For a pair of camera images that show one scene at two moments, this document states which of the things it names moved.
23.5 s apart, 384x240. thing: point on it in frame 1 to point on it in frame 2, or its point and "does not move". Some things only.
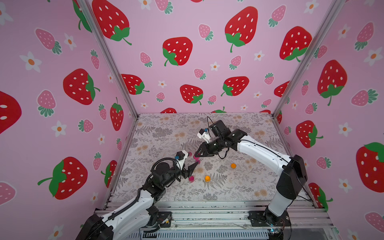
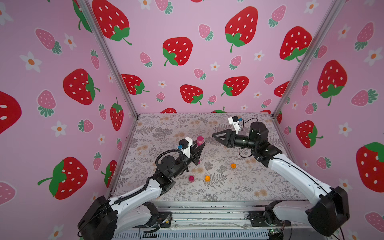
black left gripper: [187, 173] to [194, 157]
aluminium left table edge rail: [134, 126] does not move
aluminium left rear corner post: [110, 56] does not move
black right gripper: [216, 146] to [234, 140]
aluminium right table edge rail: [308, 184] does not move
